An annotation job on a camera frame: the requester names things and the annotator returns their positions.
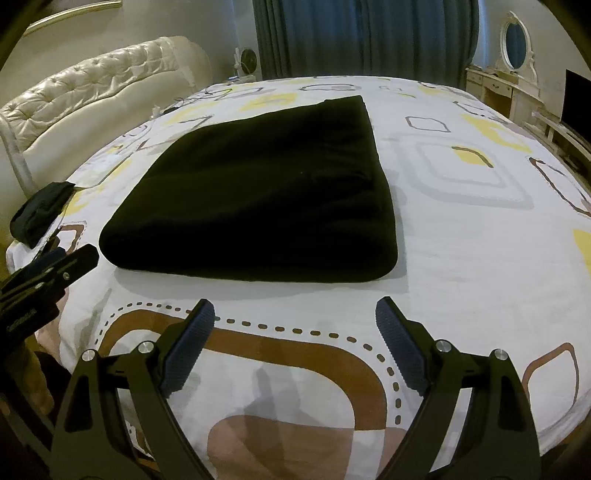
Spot cream tufted headboard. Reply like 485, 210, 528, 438
0, 36, 213, 195

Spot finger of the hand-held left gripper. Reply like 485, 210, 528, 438
36, 244, 99, 297
1, 247, 66, 291

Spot dark blue curtain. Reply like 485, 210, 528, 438
252, 0, 481, 79

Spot small white fan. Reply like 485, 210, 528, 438
232, 46, 259, 83

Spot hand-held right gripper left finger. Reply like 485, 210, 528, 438
50, 298, 217, 480

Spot dark crumpled cloth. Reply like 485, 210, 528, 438
9, 181, 77, 247

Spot black pants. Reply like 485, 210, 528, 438
98, 95, 400, 283

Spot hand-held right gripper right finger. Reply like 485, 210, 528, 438
375, 296, 542, 480

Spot black television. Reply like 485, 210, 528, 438
560, 69, 591, 139

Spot white tv stand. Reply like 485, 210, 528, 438
531, 111, 591, 171

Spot patterned white bed sheet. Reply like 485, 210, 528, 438
7, 75, 591, 480

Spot white vanity dresser with mirror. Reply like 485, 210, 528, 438
464, 10, 541, 125

